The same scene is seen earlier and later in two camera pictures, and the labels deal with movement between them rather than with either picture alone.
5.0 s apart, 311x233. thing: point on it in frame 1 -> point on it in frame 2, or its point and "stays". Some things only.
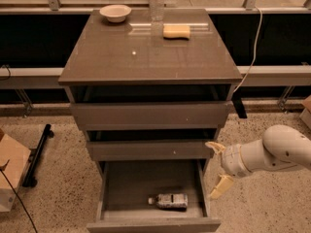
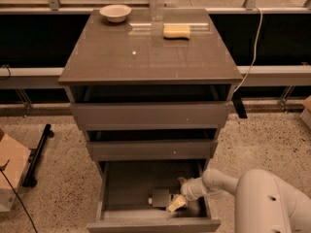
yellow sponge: (176, 32) stays
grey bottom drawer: (124, 187) stays
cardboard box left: (17, 159) stays
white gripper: (231, 160) -> (188, 189)
